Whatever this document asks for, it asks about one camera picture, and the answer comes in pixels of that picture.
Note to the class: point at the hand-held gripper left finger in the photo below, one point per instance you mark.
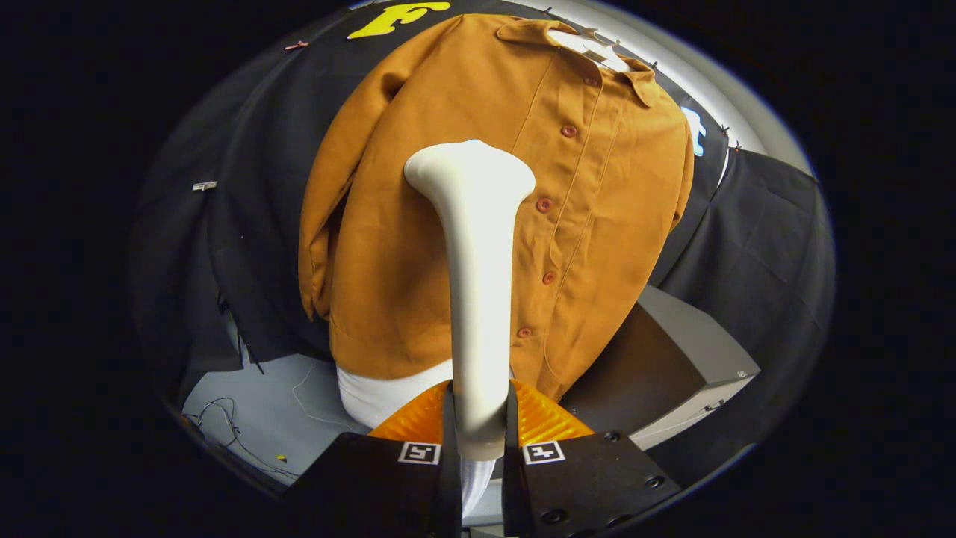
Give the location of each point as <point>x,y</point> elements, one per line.
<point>373,486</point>

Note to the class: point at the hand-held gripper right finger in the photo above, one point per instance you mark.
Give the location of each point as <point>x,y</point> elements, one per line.
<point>590,486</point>

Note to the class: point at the white garment steamer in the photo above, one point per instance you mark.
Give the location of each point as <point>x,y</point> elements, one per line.
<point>478,299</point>

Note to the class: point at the orange button-up shirt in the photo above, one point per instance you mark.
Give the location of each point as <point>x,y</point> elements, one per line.
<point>418,261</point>

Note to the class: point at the white mannequin torso stand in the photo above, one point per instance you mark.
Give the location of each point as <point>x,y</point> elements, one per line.
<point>381,396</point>

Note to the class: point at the grey cabinet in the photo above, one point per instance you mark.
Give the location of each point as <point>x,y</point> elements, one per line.
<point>672,351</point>

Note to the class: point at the black backdrop cloth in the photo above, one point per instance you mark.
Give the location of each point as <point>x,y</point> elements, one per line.
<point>747,246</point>

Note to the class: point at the small red clip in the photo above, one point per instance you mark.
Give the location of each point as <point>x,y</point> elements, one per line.
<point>296,45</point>

